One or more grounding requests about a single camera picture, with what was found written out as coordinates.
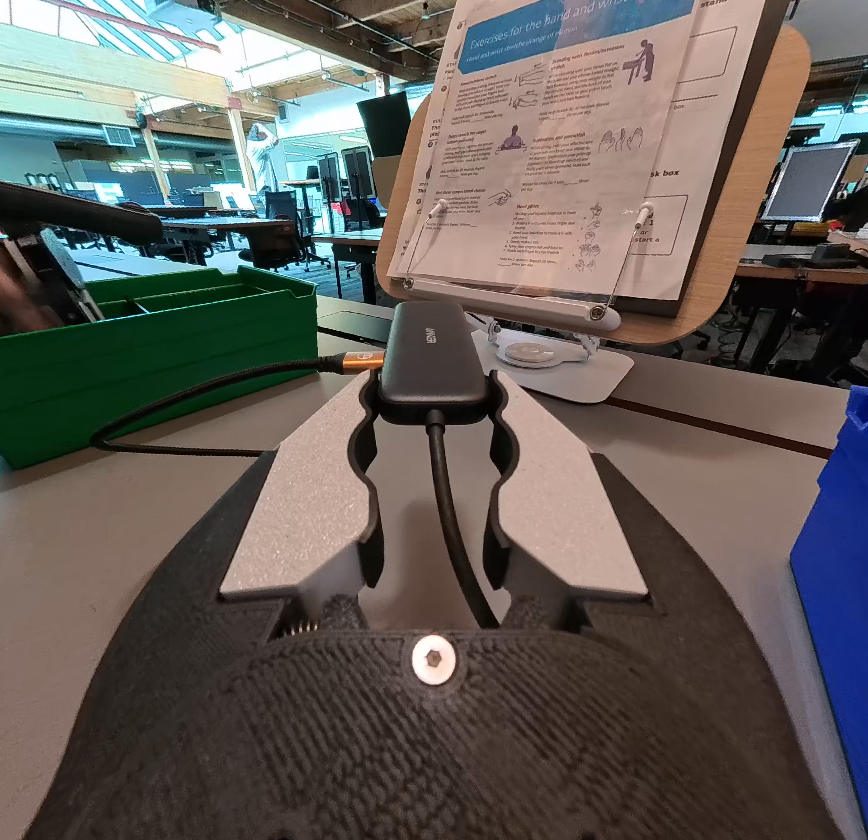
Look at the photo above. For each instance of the grey background desk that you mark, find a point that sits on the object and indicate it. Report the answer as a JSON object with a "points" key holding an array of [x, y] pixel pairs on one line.
{"points": [[352, 240]]}

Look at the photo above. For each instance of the black framed display panel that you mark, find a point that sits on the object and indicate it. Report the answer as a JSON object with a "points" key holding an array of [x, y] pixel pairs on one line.
{"points": [[357, 172], [328, 176]]}

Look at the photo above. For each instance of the wooden document stand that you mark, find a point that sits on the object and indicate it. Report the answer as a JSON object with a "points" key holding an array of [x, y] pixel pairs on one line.
{"points": [[739, 243]]}

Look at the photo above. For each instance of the black office chair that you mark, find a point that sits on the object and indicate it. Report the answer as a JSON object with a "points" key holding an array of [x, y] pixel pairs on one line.
{"points": [[285, 230]]}

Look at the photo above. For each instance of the blue header exercise sheet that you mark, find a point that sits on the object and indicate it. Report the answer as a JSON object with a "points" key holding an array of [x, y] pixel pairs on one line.
{"points": [[556, 108]]}

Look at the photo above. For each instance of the wooden background desk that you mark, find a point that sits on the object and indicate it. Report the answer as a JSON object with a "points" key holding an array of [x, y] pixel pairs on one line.
{"points": [[800, 270]]}

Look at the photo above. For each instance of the green plastic bin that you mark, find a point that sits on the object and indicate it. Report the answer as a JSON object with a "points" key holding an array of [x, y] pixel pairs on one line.
{"points": [[169, 365]]}

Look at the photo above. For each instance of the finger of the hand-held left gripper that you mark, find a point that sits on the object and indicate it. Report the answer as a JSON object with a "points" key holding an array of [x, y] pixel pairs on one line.
{"points": [[71, 277]]}

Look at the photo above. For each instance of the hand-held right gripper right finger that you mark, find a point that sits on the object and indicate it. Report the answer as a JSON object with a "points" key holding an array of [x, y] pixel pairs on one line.
{"points": [[563, 508]]}

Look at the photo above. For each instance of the black backed instruction board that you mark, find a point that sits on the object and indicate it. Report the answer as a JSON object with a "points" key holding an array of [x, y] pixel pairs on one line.
{"points": [[712, 60]]}

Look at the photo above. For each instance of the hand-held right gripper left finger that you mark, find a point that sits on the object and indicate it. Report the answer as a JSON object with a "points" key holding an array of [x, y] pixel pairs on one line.
{"points": [[305, 501]]}

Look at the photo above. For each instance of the dark grey usb hub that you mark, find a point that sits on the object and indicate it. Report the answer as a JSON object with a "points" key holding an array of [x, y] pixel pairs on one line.
{"points": [[420, 352]]}

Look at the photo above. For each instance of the black hanging panel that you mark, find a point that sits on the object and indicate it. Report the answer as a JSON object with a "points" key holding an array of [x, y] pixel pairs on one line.
{"points": [[383, 125]]}

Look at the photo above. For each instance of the grey desk monitor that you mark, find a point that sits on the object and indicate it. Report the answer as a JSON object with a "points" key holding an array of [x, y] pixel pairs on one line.
{"points": [[807, 182]]}

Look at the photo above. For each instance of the blue plastic bin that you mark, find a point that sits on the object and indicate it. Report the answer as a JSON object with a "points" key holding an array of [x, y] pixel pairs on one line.
{"points": [[834, 582]]}

